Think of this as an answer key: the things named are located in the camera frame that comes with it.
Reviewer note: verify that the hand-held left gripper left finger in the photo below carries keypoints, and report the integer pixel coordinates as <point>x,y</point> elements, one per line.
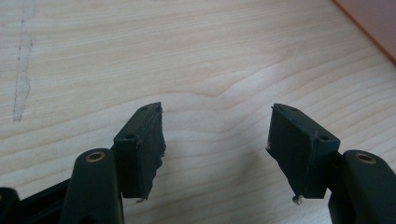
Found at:
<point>137,161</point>

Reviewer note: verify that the strip of clear tape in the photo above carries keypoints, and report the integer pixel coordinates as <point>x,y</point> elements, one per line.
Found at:
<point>23,67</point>

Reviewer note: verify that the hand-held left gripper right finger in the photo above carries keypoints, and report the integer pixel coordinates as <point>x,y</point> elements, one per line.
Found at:
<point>308,161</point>

